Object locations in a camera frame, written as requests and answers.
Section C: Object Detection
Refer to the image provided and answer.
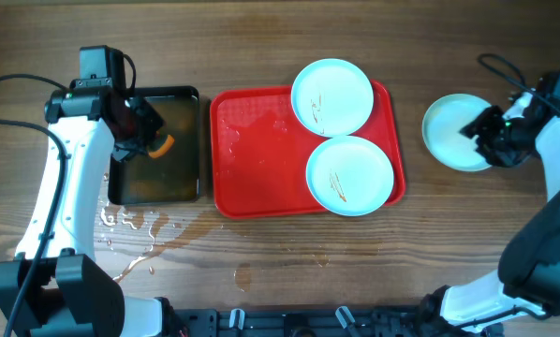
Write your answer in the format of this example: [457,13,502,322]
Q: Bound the orange green scrub sponge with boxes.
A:
[147,134,175,158]

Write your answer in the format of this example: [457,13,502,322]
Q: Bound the light blue plate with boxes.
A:
[290,58,374,138]
[421,94,491,172]
[305,136,395,217]

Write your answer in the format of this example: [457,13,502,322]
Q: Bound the light blue plate bottom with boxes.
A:
[305,136,395,217]

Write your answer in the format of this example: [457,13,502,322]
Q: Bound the light blue plate top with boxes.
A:
[290,58,374,138]

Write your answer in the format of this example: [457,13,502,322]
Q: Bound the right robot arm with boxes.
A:
[410,86,560,336]

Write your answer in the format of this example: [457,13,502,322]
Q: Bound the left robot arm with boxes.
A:
[0,88,166,336]

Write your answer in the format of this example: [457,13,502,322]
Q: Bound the black water tray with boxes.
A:
[108,86,201,205]

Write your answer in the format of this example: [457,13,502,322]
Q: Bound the red serving tray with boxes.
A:
[209,78,406,220]

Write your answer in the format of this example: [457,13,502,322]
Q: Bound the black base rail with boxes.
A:
[167,304,506,337]

